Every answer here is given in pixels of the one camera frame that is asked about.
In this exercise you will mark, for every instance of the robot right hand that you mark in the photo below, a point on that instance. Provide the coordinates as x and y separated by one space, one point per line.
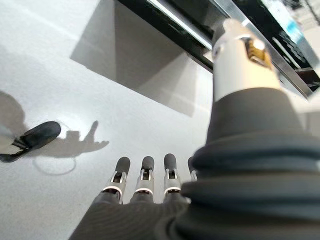
237 175

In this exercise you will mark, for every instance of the white cabinet door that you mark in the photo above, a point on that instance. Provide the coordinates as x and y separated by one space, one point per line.
140 55

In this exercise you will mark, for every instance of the black built-in dishwasher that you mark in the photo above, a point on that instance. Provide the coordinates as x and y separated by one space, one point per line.
180 12

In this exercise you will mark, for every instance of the black robot right foot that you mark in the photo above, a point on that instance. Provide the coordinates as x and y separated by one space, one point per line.
40 135

